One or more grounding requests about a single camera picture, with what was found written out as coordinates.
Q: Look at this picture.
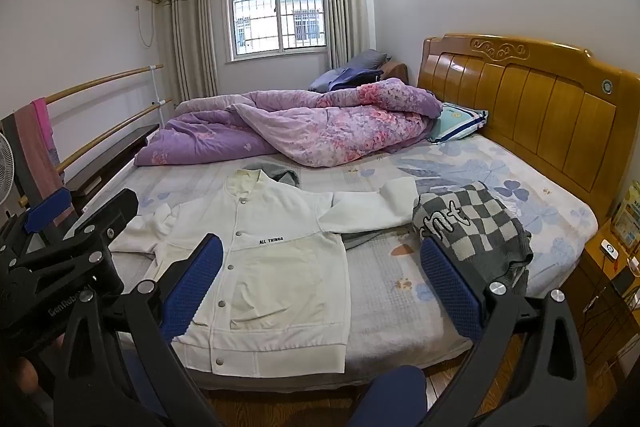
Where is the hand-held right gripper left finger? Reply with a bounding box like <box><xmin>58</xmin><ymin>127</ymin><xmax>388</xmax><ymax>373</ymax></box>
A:
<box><xmin>52</xmin><ymin>233</ymin><xmax>224</xmax><ymax>427</ymax></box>

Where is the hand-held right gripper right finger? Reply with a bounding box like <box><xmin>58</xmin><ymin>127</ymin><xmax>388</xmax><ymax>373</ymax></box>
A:
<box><xmin>420</xmin><ymin>237</ymin><xmax>591</xmax><ymax>427</ymax></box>

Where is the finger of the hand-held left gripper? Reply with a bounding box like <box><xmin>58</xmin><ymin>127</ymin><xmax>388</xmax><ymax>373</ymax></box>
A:
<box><xmin>0</xmin><ymin>191</ymin><xmax>75</xmax><ymax>268</ymax></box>
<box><xmin>10</xmin><ymin>188</ymin><xmax>139</xmax><ymax>298</ymax></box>

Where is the white waffle-knit sweater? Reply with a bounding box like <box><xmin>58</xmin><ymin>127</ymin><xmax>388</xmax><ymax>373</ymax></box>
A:
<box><xmin>107</xmin><ymin>168</ymin><xmax>421</xmax><ymax>375</ymax></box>

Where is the white standing fan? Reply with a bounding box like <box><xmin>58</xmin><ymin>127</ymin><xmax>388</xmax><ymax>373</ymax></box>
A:
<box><xmin>0</xmin><ymin>132</ymin><xmax>20</xmax><ymax>220</ymax></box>

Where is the dusty pink towel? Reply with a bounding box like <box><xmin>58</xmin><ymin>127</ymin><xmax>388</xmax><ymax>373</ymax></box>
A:
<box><xmin>14</xmin><ymin>102</ymin><xmax>63</xmax><ymax>202</ymax></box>

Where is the dark wooden bench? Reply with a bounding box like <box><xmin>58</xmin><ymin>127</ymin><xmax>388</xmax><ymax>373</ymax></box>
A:
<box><xmin>65</xmin><ymin>124</ymin><xmax>160</xmax><ymax>208</ymax></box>

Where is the grey checkered sweater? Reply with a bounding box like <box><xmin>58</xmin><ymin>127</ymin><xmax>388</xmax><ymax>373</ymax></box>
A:
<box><xmin>412</xmin><ymin>181</ymin><xmax>535</xmax><ymax>293</ymax></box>

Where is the bright pink cloth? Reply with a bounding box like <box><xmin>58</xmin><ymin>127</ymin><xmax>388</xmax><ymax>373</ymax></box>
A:
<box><xmin>32</xmin><ymin>99</ymin><xmax>57</xmax><ymax>160</ymax></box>

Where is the person's right leg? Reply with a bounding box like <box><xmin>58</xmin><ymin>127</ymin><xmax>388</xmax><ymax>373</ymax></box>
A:
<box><xmin>345</xmin><ymin>364</ymin><xmax>429</xmax><ymax>427</ymax></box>

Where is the wooden nightstand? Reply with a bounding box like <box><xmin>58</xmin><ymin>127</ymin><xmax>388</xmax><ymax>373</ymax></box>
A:
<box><xmin>565</xmin><ymin>217</ymin><xmax>640</xmax><ymax>408</ymax></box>

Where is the blue white striped cloth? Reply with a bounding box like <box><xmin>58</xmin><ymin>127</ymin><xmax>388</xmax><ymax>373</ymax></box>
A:
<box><xmin>427</xmin><ymin>103</ymin><xmax>490</xmax><ymax>144</ymax></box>

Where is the small black box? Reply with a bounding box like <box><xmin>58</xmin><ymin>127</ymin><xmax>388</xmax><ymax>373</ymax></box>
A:
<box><xmin>612</xmin><ymin>267</ymin><xmax>637</xmax><ymax>296</ymax></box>

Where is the purple floral quilt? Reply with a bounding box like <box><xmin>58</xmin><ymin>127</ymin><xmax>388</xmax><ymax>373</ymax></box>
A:
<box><xmin>134</xmin><ymin>78</ymin><xmax>443</xmax><ymax>168</ymax></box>

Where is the yellow green box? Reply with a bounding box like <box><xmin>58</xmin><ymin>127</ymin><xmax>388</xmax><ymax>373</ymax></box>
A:
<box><xmin>612</xmin><ymin>179</ymin><xmax>640</xmax><ymax>249</ymax></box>

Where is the grey beige curtain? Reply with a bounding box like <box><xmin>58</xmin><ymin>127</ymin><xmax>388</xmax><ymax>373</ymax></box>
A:
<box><xmin>322</xmin><ymin>0</ymin><xmax>371</xmax><ymax>68</ymax></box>
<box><xmin>162</xmin><ymin>0</ymin><xmax>221</xmax><ymax>100</ymax></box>

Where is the wooden bed headboard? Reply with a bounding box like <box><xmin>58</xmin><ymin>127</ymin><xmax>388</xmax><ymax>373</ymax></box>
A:
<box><xmin>417</xmin><ymin>33</ymin><xmax>640</xmax><ymax>220</ymax></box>

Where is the brown armchair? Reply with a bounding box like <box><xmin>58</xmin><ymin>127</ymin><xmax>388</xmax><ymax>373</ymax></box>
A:
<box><xmin>380</xmin><ymin>61</ymin><xmax>410</xmax><ymax>86</ymax></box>

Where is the blue grey pillow pile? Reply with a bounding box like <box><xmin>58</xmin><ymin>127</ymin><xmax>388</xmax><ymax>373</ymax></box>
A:
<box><xmin>309</xmin><ymin>49</ymin><xmax>393</xmax><ymax>92</ymax></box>

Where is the barred window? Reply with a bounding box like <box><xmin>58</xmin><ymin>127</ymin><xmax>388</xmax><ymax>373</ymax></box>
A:
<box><xmin>225</xmin><ymin>0</ymin><xmax>328</xmax><ymax>62</ymax></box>

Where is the wooden wall rail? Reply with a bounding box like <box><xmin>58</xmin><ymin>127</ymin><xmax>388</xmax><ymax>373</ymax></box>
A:
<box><xmin>55</xmin><ymin>99</ymin><xmax>172</xmax><ymax>172</ymax></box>
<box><xmin>32</xmin><ymin>64</ymin><xmax>164</xmax><ymax>108</ymax></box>

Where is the white rail post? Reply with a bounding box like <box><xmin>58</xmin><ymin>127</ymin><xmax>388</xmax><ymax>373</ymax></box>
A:
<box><xmin>147</xmin><ymin>66</ymin><xmax>166</xmax><ymax>128</ymax></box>

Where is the air conditioner cable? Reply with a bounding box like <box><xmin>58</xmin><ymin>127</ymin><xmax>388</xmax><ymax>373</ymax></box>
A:
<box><xmin>136</xmin><ymin>4</ymin><xmax>156</xmax><ymax>48</ymax></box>

